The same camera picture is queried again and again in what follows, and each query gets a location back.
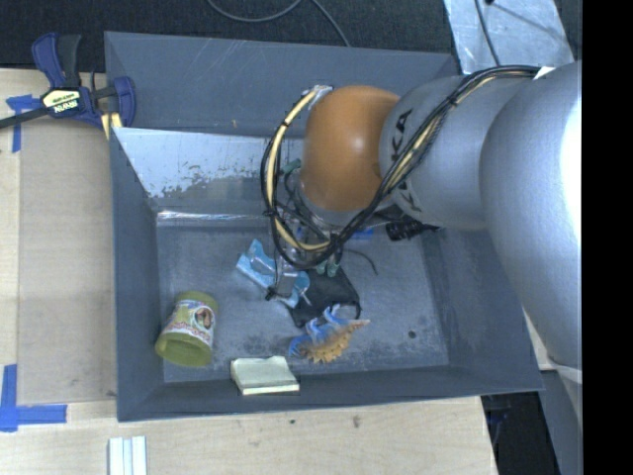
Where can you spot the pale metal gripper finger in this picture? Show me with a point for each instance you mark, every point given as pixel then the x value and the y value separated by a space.
pixel 286 285
pixel 264 264

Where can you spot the black cloth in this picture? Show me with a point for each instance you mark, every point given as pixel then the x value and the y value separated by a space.
pixel 334 292

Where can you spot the grey metal bin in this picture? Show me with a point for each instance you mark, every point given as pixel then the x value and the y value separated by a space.
pixel 207 245

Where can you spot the blue and orange toy dinosaur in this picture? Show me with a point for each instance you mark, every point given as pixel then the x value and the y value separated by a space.
pixel 329 339

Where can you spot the pale yellow sponge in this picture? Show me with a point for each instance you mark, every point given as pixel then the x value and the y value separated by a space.
pixel 264 375

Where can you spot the yellow-green printed cup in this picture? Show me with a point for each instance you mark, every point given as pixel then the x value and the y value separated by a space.
pixel 190 327

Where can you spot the pale wood board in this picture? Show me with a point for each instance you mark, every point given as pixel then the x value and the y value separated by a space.
pixel 64 265

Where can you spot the black cylinder on white bracket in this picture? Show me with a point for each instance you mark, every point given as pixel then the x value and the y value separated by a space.
pixel 406 229

